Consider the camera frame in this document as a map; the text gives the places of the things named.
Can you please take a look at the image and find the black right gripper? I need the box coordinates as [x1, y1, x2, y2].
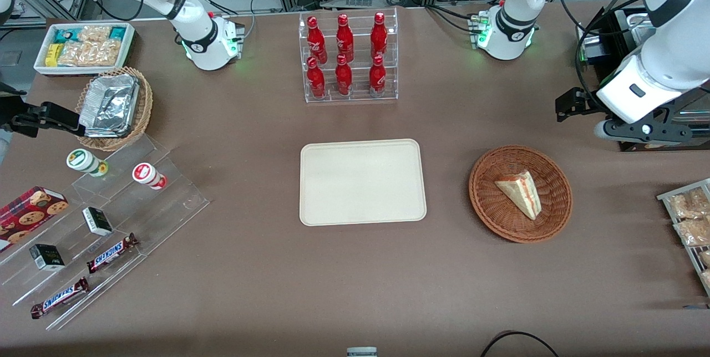
[0, 96, 80, 139]

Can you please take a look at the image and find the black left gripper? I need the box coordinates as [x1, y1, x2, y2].
[556, 87, 695, 145]

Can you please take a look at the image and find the triangle sandwich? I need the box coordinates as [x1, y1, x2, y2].
[495, 170, 542, 221]

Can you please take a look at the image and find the silver foil tray stack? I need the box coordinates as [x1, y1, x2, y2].
[79, 74, 140, 139]

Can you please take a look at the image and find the wicker basket with foil trays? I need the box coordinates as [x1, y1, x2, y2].
[74, 67, 154, 152]

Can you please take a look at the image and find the round brown wicker basket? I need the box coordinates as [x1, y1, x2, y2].
[469, 145, 573, 244]

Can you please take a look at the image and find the snack tray at right edge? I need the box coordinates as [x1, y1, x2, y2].
[657, 178, 710, 298]

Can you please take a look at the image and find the beige plastic tray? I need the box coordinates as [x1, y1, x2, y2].
[299, 139, 428, 227]

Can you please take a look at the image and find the green lid cup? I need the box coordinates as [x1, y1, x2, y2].
[66, 148, 109, 178]

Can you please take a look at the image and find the clear cracker packet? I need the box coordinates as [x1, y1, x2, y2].
[78, 25, 112, 43]
[58, 40, 122, 68]

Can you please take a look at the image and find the red cookie box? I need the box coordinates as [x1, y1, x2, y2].
[0, 186, 69, 253]

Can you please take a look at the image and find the white snack bin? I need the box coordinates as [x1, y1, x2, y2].
[34, 22, 136, 77]

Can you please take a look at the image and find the red lid cup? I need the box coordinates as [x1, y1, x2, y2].
[131, 162, 168, 191]

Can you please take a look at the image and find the small black carton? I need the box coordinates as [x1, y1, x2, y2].
[29, 243, 66, 272]
[82, 207, 114, 237]

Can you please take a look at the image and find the clear acrylic stepped shelf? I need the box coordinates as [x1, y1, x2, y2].
[0, 134, 211, 331]

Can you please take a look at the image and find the Snickers bar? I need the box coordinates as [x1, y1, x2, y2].
[86, 233, 139, 274]
[30, 277, 90, 320]

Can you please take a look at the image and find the red cola bottle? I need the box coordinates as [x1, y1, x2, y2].
[334, 54, 354, 96]
[306, 57, 327, 99]
[336, 13, 355, 64]
[370, 12, 389, 62]
[306, 16, 328, 65]
[368, 55, 387, 98]

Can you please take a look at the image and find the clear acrylic bottle rack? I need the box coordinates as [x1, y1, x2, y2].
[299, 7, 399, 104]

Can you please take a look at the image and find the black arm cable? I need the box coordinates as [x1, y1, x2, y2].
[557, 0, 656, 116]

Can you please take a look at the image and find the black cable loop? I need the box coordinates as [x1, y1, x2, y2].
[479, 330, 562, 357]

